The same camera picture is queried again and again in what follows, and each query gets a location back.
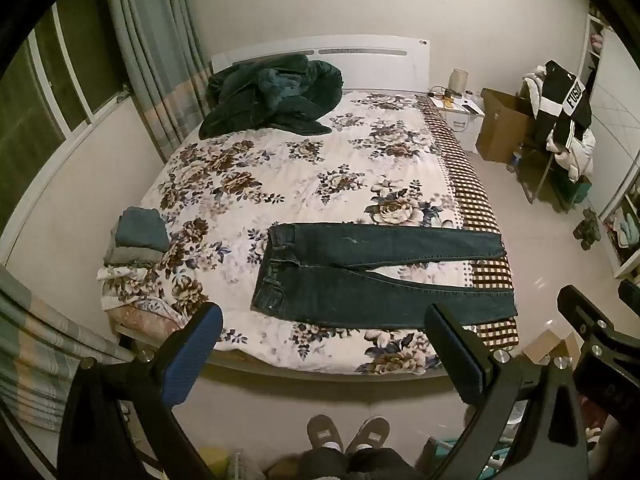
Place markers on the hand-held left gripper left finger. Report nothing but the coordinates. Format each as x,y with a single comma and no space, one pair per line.
200,345

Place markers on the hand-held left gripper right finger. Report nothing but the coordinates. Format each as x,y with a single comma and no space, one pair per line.
450,355

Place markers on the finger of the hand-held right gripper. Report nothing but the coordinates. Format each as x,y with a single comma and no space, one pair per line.
585,320
631,296

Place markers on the dark blue jeans pants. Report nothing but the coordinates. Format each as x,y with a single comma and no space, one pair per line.
325,280

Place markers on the small cardboard box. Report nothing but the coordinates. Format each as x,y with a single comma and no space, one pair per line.
547,350

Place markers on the pale teal folded clothes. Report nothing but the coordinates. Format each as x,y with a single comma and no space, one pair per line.
629,230

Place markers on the dark green slippers pair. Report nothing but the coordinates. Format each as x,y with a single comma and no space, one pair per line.
586,230

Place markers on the folded white patterned garment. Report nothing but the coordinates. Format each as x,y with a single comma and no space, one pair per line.
120,272

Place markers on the folded grey garment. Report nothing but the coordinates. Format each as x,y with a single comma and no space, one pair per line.
130,256

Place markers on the folded teal garment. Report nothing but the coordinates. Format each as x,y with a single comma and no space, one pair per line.
142,230

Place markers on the person's left grey slipper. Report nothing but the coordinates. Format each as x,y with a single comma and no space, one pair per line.
325,432

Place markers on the person's dark trouser legs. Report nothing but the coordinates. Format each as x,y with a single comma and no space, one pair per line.
350,465

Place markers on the white puffer jacket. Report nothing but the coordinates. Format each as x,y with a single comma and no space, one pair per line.
575,157

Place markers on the brown checkered bed sheet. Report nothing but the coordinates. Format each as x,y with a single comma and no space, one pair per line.
475,205

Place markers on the striped curtain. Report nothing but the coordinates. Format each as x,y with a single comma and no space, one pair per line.
45,350

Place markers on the white wardrobe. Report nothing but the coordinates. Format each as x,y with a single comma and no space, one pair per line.
625,125

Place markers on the blue bottle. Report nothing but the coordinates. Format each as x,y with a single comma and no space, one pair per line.
515,160

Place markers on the floral fleece blanket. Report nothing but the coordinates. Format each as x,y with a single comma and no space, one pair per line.
300,175

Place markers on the black and white jacket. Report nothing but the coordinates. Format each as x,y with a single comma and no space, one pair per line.
560,105

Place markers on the large cardboard box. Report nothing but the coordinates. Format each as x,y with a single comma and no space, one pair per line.
500,127

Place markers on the white nightstand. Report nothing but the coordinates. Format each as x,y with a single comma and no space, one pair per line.
462,122

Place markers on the dark green quilt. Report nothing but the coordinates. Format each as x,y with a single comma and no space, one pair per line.
265,100

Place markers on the white table lamp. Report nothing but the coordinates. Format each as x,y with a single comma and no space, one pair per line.
458,82

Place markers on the window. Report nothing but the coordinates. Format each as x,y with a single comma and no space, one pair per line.
55,95

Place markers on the grey green curtain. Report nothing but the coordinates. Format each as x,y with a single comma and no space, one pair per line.
150,60

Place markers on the white headboard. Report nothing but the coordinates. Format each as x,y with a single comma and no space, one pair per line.
380,67

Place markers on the metal frame chair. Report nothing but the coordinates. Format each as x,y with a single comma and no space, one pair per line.
537,180

